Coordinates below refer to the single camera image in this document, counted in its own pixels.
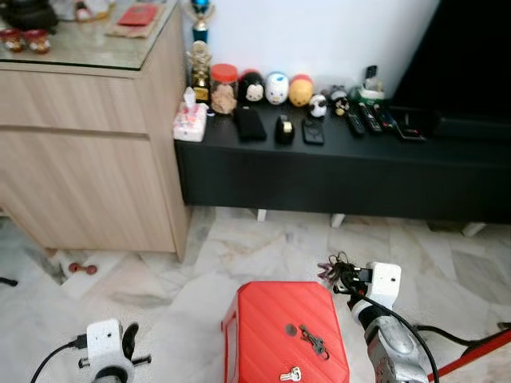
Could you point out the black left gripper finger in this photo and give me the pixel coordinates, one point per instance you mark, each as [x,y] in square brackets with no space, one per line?
[135,339]
[124,339]

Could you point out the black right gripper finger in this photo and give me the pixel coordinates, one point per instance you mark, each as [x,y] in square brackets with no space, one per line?
[340,270]
[340,282]

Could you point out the key bunch with purple tag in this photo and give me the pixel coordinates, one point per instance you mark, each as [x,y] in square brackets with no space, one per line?
[329,270]

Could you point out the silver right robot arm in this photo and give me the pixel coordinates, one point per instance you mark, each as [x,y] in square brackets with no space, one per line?
[395,347]

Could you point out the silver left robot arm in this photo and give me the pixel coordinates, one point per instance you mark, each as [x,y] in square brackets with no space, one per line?
[110,373]

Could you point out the dark key bunch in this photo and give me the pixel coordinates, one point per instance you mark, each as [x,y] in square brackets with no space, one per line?
[314,341]

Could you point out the small red dumbbell toy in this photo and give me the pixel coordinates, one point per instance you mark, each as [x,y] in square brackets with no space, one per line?
[82,269]

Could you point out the black tv console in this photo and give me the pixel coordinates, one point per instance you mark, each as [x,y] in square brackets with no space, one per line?
[343,171]

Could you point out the silver key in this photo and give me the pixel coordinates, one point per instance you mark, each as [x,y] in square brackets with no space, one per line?
[291,374]

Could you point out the red bar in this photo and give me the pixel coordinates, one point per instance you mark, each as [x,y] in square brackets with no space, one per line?
[475,355]

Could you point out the black remote control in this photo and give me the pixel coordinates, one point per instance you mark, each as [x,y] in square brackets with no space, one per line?
[371,119]
[386,117]
[354,122]

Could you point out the black tape dispenser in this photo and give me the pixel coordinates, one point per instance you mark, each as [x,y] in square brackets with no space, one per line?
[284,130]

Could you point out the black flat device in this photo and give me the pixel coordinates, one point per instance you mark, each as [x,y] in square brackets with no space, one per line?
[415,124]

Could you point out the small panda figure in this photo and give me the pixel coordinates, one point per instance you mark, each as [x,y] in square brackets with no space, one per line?
[318,106]

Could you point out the small dark figure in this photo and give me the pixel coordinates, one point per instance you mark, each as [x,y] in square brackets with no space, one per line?
[339,100]

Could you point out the black wallet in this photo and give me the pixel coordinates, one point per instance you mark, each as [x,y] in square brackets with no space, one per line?
[250,124]

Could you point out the green desk holder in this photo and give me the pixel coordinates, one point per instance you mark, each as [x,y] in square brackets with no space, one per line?
[370,89]

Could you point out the yellow round plush toy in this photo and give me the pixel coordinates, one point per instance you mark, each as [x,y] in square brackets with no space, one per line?
[300,91]

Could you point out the light wooden cabinet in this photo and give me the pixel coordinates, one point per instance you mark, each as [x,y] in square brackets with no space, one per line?
[88,159]

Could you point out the white round plush toy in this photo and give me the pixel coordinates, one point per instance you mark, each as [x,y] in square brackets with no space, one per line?
[277,88]

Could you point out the black round plush toy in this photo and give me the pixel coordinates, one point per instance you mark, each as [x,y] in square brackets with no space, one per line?
[252,86]

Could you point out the pink tissue box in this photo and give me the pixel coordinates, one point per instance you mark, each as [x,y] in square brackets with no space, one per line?
[190,121]

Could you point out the red lidded jar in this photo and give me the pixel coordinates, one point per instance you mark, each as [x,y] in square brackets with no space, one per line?
[224,89]

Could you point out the black television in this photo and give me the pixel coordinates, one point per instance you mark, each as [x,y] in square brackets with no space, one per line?
[467,56]

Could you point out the gold and blue trophy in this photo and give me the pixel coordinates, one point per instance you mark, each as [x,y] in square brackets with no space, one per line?
[200,64]

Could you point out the brown mat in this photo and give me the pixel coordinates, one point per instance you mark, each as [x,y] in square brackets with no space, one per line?
[120,32]

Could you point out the small red cup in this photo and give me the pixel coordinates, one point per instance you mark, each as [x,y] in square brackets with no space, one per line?
[37,41]
[11,40]

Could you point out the red envelope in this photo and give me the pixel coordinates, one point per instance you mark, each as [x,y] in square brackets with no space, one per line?
[138,15]

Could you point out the small white figurine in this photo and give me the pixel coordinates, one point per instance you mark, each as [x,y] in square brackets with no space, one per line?
[89,9]

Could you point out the black bag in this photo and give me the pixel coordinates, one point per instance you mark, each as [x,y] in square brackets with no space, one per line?
[28,14]

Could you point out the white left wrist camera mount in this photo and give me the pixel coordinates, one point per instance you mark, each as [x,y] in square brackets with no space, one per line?
[104,339]

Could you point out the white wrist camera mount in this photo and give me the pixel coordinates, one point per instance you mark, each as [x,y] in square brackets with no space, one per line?
[104,339]
[385,283]

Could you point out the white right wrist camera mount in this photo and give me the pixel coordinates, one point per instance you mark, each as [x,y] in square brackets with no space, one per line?
[385,283]

